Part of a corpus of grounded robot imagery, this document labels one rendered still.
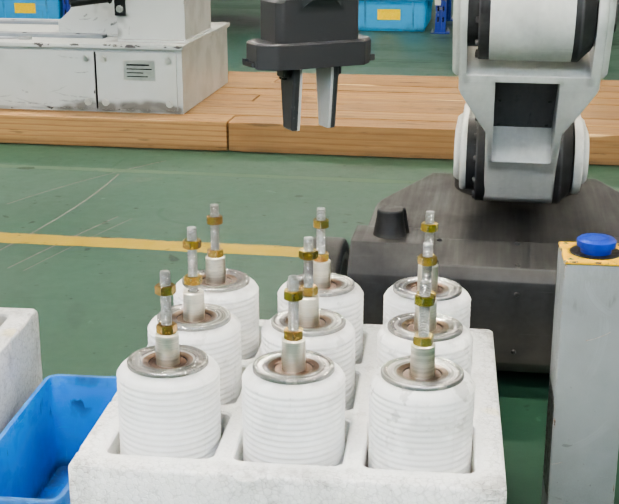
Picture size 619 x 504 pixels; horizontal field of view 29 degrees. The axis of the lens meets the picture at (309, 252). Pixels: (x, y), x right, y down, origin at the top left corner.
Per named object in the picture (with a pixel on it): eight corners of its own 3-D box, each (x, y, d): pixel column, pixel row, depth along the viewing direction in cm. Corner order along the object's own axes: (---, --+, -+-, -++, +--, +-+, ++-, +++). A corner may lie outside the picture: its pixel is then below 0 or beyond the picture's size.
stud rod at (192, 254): (197, 300, 121) (195, 228, 118) (187, 299, 121) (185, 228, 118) (199, 296, 121) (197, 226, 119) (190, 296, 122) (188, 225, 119)
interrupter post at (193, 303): (178, 323, 121) (177, 292, 120) (189, 315, 123) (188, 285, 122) (199, 326, 120) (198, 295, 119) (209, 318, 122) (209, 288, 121)
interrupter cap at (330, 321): (360, 325, 121) (361, 319, 120) (309, 345, 115) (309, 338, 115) (307, 307, 126) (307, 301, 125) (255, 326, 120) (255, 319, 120)
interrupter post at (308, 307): (325, 325, 121) (325, 295, 120) (308, 331, 119) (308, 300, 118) (307, 320, 122) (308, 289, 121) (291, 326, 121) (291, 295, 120)
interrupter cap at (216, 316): (143, 328, 120) (143, 321, 120) (178, 304, 127) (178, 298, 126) (211, 338, 117) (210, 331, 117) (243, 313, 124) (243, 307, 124)
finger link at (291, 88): (288, 126, 115) (287, 62, 113) (302, 132, 113) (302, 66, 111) (273, 127, 115) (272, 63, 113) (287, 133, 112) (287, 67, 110)
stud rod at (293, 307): (298, 356, 108) (298, 277, 106) (287, 356, 108) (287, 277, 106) (299, 352, 109) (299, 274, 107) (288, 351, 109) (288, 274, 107)
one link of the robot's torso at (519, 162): (457, 140, 193) (457, -71, 151) (582, 144, 190) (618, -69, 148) (451, 222, 186) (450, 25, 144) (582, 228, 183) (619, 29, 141)
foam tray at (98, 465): (171, 449, 149) (166, 314, 143) (485, 466, 144) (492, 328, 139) (77, 637, 112) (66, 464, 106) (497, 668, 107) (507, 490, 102)
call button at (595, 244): (573, 250, 125) (575, 231, 124) (612, 251, 124) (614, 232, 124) (577, 261, 121) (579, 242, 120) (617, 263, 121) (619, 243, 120)
